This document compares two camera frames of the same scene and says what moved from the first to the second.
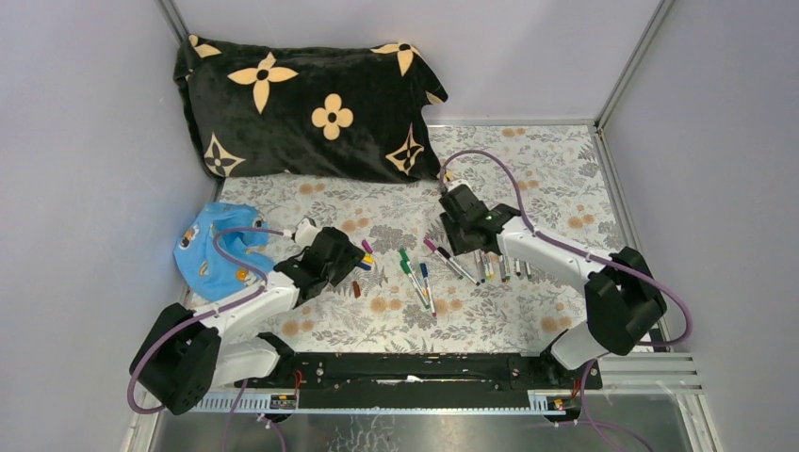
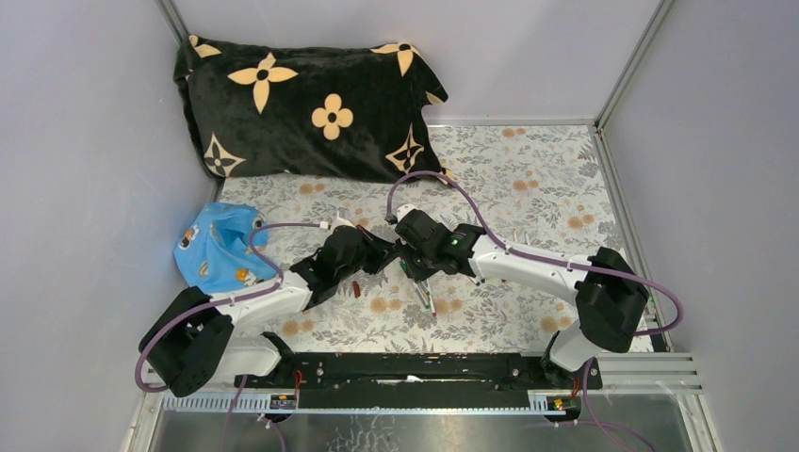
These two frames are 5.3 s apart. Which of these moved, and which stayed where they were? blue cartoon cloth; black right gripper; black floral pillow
Moved: black right gripper
Stayed: black floral pillow; blue cartoon cloth
